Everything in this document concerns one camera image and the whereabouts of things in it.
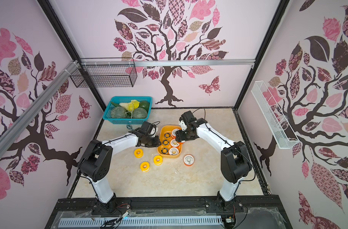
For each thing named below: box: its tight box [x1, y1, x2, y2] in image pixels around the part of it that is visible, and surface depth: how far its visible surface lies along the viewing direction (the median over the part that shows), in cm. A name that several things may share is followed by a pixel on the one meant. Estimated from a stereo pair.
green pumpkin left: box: [110, 105, 128, 119], surface depth 105 cm
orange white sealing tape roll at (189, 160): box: [183, 154, 195, 167], surface depth 91 cm
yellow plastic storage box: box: [157, 124, 185, 159], surface depth 97 cm
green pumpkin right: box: [132, 107, 148, 119], surface depth 106 cm
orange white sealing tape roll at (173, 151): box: [168, 146, 180, 156], surface depth 94 cm
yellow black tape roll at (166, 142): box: [162, 139, 170, 146], surface depth 100 cm
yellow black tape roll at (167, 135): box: [163, 132, 172, 139], surface depth 103 cm
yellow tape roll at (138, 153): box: [133, 148, 144, 159], surface depth 94 cm
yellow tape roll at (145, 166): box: [140, 161, 151, 173], surface depth 89 cm
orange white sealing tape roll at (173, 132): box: [171, 128, 181, 139], surface depth 102 cm
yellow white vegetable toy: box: [118, 99, 140, 112], surface depth 116 cm
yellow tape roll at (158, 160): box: [153, 155, 163, 166], surface depth 91 cm
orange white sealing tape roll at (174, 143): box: [170, 138, 180, 148], surface depth 97 cm
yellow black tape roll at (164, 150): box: [160, 147, 169, 155], surface depth 96 cm
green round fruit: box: [139, 100, 150, 113], surface depth 113 cm
